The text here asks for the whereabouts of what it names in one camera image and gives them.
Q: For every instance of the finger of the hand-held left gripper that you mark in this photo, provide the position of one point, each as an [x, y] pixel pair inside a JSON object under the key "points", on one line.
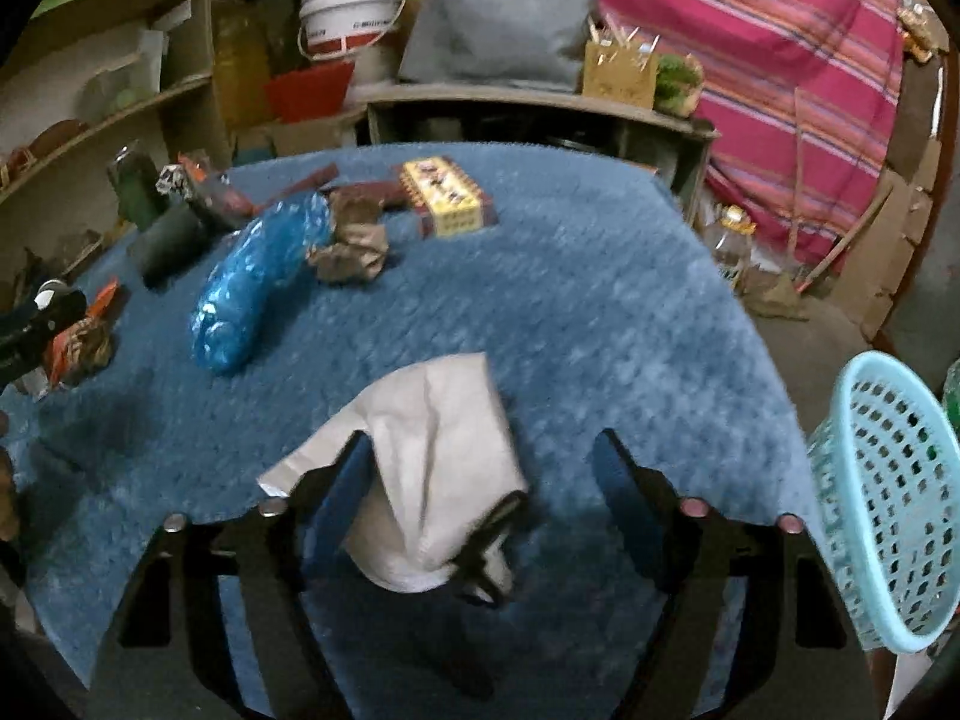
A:
{"points": [[41, 315]]}

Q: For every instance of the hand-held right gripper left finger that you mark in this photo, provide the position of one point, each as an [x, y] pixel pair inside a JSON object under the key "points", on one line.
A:
{"points": [[345, 495]]}

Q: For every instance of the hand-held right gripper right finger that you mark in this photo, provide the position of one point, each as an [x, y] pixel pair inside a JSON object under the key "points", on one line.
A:
{"points": [[622, 480]]}

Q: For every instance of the white face mask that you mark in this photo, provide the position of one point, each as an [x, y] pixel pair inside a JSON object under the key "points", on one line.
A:
{"points": [[435, 450]]}

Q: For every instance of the blue plastic bag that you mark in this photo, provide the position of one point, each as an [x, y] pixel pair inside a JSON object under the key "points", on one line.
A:
{"points": [[255, 285]]}

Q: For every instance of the brown paper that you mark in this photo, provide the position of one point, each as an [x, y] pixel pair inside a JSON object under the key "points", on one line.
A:
{"points": [[352, 240]]}

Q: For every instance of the light blue plastic basket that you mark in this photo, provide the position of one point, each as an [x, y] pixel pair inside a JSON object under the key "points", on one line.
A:
{"points": [[911, 634]]}

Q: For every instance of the black cylinder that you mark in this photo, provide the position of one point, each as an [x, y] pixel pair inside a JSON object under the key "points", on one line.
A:
{"points": [[169, 244]]}

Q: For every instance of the dark green glass bottle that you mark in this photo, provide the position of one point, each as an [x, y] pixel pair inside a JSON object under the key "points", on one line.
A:
{"points": [[135, 187]]}

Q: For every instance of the blue fuzzy blanket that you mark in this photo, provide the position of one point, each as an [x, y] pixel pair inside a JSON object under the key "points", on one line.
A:
{"points": [[570, 315]]}

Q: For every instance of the clear bottle with yellow cap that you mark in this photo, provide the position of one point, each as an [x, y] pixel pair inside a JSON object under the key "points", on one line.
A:
{"points": [[731, 247]]}

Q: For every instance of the thin brown wrapper strip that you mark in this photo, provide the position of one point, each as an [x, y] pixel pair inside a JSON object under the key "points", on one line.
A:
{"points": [[315, 178]]}

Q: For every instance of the brown cardboard box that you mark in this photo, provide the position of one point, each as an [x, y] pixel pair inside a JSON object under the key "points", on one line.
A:
{"points": [[300, 139]]}

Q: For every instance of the yellow patterned box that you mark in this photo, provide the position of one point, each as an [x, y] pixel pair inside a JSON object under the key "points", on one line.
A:
{"points": [[442, 195]]}

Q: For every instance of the wooden shelf unit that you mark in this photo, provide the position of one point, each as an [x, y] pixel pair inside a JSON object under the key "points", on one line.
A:
{"points": [[191, 37]]}

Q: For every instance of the yellow oil jug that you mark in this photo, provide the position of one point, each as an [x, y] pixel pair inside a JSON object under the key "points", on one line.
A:
{"points": [[240, 60]]}

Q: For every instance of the green plastic container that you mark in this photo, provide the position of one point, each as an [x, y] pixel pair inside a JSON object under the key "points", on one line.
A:
{"points": [[952, 394]]}

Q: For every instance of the red plastic basin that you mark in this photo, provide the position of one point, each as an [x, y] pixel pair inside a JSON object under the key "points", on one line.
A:
{"points": [[307, 90]]}

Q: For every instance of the cardboard sheet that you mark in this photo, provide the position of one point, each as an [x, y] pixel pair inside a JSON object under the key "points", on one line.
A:
{"points": [[892, 240]]}

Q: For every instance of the green leafy bundle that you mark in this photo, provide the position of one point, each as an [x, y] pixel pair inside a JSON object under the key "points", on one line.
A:
{"points": [[675, 82]]}

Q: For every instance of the low wooden cabinet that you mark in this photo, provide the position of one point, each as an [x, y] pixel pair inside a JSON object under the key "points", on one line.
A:
{"points": [[480, 97]]}

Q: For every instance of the white plastic bucket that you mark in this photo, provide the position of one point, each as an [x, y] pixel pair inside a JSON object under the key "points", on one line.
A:
{"points": [[349, 11]]}

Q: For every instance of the pink striped cloth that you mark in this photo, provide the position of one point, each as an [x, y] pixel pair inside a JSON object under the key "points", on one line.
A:
{"points": [[750, 52]]}

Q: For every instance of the grey fabric bag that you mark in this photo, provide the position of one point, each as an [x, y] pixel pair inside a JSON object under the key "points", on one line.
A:
{"points": [[495, 22]]}

